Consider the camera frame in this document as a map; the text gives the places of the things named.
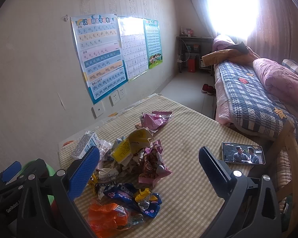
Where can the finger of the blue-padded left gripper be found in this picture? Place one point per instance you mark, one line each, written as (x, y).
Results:
(68, 185)

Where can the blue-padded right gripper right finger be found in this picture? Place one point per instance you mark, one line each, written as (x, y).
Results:
(231, 188)

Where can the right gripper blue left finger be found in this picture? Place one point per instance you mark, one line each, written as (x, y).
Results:
(11, 171)

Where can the pink foil snack bag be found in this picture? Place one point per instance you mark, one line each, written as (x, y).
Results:
(154, 121)

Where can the small yellow black wrapper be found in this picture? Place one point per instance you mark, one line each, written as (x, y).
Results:
(93, 183)

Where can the smartphone playing video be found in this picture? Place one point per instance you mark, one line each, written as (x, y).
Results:
(242, 154)

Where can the white blue carton box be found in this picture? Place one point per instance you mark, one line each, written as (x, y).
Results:
(88, 140)

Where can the orange snack wrapper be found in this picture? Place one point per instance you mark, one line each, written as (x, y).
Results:
(107, 220)

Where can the blue Oreo wrapper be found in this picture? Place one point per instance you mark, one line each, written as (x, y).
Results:
(124, 193)

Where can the wooden chair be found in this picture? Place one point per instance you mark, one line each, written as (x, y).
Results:
(282, 163)

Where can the pink brown snack bag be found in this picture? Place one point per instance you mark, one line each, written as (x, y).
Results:
(152, 165)

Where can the blue plaid bed quilt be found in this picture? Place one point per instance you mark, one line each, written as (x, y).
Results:
(243, 102)

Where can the yellow crumpled wrapper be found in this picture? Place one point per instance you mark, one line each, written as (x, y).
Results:
(136, 141)

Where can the red shoes pair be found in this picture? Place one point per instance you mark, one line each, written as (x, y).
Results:
(208, 89)

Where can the pink folded duvet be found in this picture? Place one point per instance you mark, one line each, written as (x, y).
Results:
(279, 81)

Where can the red box under table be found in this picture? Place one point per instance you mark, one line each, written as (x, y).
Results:
(191, 65)

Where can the orange brown blanket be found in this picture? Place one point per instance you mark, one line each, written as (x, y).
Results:
(232, 55)

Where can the dark side table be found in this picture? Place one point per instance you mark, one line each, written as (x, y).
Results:
(191, 47)

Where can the pink window curtain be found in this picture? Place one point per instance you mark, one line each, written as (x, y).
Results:
(267, 26)

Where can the white double wall socket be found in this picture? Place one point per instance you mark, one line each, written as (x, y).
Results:
(117, 95)

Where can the blue pinyin wall poster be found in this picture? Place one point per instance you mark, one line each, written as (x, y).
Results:
(100, 54)

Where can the white chart wall poster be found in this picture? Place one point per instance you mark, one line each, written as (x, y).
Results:
(133, 43)

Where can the green number wall poster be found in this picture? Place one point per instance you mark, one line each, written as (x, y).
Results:
(153, 42)

